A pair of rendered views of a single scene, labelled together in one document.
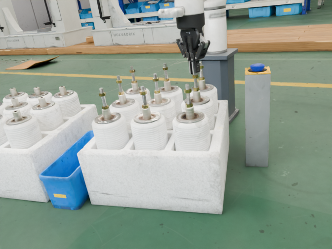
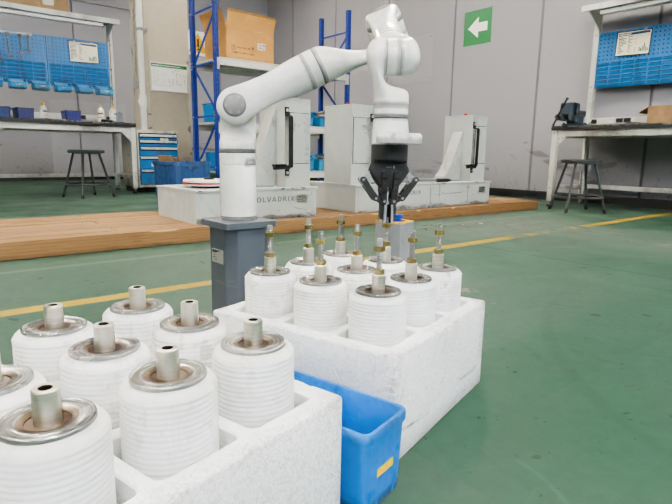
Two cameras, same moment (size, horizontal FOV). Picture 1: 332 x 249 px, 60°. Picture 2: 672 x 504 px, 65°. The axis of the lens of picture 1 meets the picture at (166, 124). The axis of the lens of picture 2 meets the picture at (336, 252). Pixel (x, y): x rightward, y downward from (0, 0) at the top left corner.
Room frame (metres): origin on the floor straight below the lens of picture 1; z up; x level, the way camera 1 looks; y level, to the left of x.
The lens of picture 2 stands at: (0.57, 0.99, 0.47)
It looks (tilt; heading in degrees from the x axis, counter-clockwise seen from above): 11 degrees down; 287
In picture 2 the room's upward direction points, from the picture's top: 1 degrees clockwise
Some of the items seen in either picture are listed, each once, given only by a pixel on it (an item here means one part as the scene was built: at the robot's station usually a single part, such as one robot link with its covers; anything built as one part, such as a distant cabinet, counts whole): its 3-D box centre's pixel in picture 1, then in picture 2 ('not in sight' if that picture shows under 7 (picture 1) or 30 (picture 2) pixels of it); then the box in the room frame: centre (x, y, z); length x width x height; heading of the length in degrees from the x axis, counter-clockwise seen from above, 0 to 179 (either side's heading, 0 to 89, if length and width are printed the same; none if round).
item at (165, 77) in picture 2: not in sight; (169, 77); (4.69, -5.07, 1.38); 0.49 x 0.02 x 0.35; 56
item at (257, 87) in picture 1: (256, 119); (392, 283); (0.82, -0.29, 0.16); 0.07 x 0.07 x 0.31; 73
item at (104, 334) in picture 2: (15, 102); (104, 337); (0.99, 0.52, 0.26); 0.02 x 0.02 x 0.03
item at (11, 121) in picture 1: (19, 119); (253, 343); (0.84, 0.45, 0.25); 0.08 x 0.08 x 0.01
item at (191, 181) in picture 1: (165, 147); (354, 348); (0.83, 0.01, 0.09); 0.39 x 0.39 x 0.18; 73
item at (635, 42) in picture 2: not in sight; (633, 42); (-0.51, -4.85, 1.54); 0.32 x 0.02 x 0.25; 146
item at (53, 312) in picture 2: (37, 91); (53, 317); (1.10, 0.48, 0.26); 0.02 x 0.02 x 0.03
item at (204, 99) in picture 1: (196, 100); (385, 260); (0.80, -0.10, 0.25); 0.08 x 0.08 x 0.01
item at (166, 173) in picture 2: not in sight; (181, 179); (3.70, -3.75, 0.19); 0.50 x 0.41 x 0.37; 151
